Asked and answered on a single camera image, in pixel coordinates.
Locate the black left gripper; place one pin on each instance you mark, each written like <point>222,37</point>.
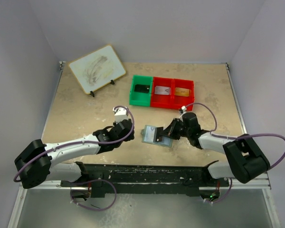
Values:
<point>130,137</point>

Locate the black card in green bin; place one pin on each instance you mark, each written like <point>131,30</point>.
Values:
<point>142,88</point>

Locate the red double plastic bin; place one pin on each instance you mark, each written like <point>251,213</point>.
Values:
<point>171,101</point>

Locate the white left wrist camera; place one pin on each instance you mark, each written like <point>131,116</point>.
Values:
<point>120,114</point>

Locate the green plastic bin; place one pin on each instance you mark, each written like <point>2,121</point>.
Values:
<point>140,99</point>

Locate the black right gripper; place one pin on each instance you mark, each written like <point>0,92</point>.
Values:
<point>170,130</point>

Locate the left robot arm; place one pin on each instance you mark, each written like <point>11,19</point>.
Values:
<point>41,162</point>

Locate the black VIP card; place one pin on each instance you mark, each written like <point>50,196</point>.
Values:
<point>158,134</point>

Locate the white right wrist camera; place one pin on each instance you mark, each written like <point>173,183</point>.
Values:
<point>182,109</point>

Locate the teal leather card holder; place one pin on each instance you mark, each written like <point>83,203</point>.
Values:
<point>148,136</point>

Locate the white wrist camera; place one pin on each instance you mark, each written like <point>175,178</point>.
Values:
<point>182,109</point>
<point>120,114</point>

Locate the yellow framed whiteboard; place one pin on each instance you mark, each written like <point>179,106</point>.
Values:
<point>97,69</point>

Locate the orange card in bin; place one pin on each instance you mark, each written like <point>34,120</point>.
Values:
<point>184,92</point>

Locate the aluminium frame rail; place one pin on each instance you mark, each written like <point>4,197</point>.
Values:
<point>133,196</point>

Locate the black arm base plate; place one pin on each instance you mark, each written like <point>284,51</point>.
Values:
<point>143,179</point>

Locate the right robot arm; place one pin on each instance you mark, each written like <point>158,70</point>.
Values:
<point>245,160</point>

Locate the silver card in bin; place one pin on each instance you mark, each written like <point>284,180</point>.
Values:
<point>162,90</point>

